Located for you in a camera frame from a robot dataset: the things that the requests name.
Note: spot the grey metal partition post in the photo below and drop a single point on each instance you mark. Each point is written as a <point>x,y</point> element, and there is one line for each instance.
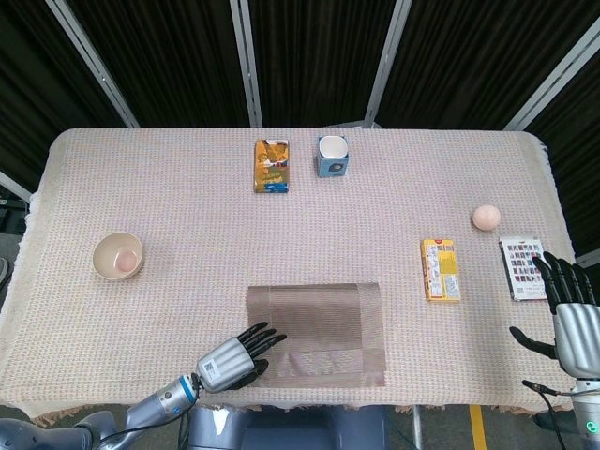
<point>95,65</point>
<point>14,185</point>
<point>247,65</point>
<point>588,260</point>
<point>387,65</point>
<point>553,89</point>

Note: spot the black curtain backdrop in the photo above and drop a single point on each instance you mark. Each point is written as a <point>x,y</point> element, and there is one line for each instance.
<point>187,56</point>

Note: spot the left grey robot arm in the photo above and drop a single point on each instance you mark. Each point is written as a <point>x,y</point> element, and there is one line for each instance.
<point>159,405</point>

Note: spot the right silver and black robot hand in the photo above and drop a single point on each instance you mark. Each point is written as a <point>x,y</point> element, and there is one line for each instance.
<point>576,337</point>

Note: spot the grey metal table leg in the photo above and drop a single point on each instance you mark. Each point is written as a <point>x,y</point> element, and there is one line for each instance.
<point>418,431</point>

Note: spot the light blue speaker box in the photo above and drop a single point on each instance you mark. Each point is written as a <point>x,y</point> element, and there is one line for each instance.
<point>333,168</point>

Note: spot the brown woven placemat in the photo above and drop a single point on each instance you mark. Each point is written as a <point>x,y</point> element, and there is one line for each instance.
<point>323,319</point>

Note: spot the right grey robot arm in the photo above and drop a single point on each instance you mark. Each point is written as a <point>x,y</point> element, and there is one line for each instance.
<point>588,412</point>

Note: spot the light brown bowl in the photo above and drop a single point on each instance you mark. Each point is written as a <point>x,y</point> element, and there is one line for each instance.
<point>117,255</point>

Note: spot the yellow printed box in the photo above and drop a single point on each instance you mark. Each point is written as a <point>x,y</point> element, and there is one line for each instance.
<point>440,269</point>

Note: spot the peach-coloured ball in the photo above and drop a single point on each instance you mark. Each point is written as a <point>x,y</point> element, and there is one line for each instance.
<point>486,218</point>

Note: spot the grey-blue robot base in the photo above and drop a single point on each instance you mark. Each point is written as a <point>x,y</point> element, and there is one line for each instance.
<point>290,431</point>

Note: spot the white box with picture grid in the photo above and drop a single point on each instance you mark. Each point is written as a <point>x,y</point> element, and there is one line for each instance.
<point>520,269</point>

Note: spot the beige woven tablecloth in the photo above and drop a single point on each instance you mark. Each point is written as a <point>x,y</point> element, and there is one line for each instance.
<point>187,211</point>

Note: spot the left silver and black robot hand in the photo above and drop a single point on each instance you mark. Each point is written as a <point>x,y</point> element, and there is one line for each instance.
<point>225,365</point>

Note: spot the orange and blue carton box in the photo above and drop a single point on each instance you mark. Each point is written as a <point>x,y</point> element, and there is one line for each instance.
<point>272,164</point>

